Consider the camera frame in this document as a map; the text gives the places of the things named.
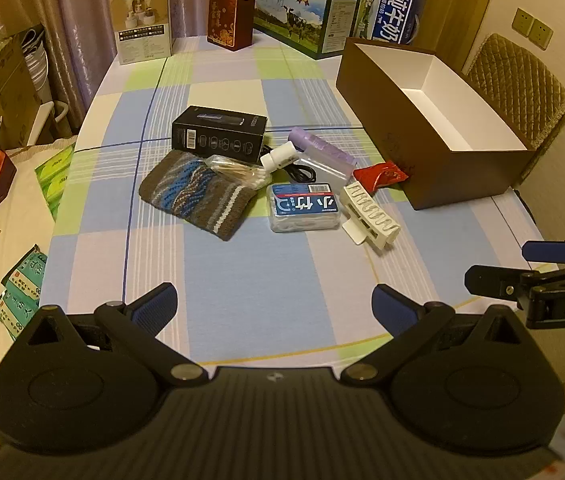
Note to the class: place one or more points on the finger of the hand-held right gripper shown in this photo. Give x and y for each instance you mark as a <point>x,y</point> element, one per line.
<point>492,280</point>
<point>547,251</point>

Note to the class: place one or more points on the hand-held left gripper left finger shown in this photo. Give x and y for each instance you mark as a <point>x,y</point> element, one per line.
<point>155,307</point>

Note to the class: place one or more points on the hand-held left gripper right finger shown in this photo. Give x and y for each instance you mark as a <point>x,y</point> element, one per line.
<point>387,305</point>

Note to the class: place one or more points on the striped knitted pouch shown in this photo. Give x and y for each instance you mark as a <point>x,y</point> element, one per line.
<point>192,195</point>

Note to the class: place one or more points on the clear blue-label floss box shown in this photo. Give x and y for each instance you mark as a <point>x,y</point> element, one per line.
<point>302,207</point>

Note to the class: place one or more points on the red foil packet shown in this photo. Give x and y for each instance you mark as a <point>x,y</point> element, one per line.
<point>380,175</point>

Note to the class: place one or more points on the bag of cotton swabs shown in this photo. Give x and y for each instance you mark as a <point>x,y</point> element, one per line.
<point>242,172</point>

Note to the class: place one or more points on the brown cardboard storage box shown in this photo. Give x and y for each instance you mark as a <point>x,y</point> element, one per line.
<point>387,125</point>

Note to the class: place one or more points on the small white bottle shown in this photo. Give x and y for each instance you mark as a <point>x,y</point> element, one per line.
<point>277,156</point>

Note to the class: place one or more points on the black product box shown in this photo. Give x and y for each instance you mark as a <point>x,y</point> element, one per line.
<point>222,125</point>

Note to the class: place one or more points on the checkered tablecloth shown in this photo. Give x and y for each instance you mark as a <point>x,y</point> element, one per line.
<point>242,285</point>

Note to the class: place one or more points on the green white herbal packet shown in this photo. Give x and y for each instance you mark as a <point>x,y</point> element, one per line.
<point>25,272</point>
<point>12,315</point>

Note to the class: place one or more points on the green tissue box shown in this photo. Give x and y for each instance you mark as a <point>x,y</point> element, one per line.
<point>55,180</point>

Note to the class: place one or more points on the chair with quilted cover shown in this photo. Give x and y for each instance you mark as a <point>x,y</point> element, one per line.
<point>517,85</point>

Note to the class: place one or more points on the large cardboard box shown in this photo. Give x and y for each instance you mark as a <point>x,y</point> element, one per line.
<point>15,95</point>

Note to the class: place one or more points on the stack of white bowls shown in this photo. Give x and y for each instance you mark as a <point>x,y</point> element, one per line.
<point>37,65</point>

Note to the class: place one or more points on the white product box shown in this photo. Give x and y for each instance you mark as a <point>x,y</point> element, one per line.
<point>142,30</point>

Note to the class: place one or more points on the blue milk carton case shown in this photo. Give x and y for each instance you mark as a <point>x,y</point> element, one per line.
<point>392,15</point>

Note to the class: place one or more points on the dark red gift box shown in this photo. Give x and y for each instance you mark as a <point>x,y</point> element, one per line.
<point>222,20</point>

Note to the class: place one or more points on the green milk carton case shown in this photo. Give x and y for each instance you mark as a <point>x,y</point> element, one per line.
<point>292,10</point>

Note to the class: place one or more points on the white furniture frame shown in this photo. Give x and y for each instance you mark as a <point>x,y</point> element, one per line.
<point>55,115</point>

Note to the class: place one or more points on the beige wall socket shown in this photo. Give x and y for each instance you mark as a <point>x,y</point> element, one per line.
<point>541,34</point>
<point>522,21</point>

